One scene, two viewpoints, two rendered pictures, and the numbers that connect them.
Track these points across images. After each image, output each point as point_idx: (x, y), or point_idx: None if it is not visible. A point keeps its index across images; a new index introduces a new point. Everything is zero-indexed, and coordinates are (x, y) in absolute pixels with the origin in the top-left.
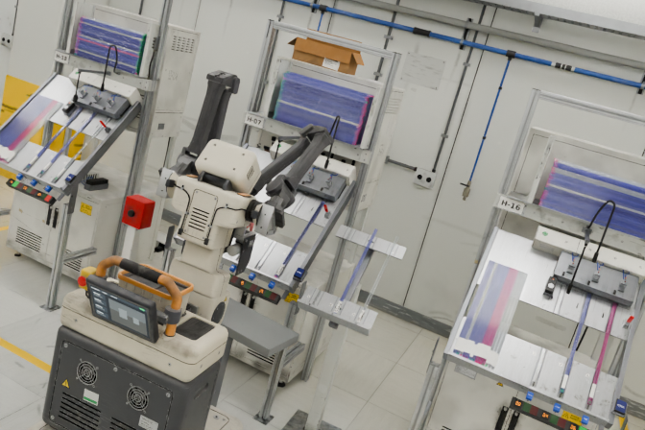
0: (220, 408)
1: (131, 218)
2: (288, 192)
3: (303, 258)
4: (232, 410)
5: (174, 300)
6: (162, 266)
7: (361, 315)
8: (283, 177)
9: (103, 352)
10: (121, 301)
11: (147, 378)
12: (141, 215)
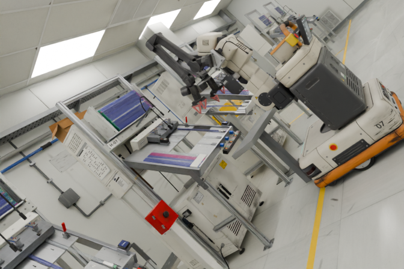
0: (292, 191)
1: (168, 217)
2: None
3: (214, 127)
4: (290, 189)
5: (294, 24)
6: (214, 191)
7: (247, 101)
8: None
9: (322, 56)
10: (304, 20)
11: (326, 51)
12: (169, 207)
